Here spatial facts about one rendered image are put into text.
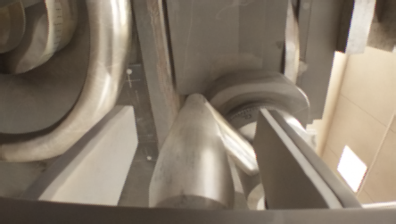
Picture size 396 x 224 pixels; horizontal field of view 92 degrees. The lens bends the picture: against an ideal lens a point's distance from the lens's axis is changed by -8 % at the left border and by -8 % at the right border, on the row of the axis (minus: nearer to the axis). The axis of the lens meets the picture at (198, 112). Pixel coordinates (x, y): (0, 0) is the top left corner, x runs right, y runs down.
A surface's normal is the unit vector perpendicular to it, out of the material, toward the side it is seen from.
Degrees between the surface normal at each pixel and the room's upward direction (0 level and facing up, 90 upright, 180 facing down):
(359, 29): 90
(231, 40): 90
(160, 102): 90
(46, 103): 90
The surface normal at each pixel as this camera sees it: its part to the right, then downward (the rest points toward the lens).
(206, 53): -0.01, 0.47
